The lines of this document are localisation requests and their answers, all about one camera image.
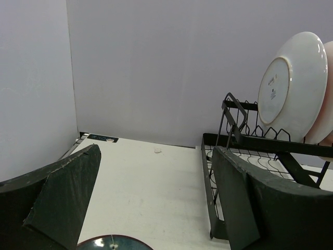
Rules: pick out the white plate green red rim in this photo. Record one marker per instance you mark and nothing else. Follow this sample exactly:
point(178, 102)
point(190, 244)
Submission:
point(321, 131)

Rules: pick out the black wire dish rack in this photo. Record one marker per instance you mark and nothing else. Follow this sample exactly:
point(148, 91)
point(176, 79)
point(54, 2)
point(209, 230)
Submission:
point(240, 132)

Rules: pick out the red plate blue flower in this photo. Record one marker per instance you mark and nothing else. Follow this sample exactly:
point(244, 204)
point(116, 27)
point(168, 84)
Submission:
point(293, 87)

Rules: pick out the dark teal round plate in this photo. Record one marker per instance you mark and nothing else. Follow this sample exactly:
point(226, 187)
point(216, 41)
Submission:
point(113, 242)

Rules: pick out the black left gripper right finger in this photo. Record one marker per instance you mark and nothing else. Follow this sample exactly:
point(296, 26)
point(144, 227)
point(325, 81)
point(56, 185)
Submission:
point(264, 211)

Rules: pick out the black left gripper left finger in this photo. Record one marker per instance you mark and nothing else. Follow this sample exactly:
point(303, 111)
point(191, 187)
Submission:
point(46, 208)

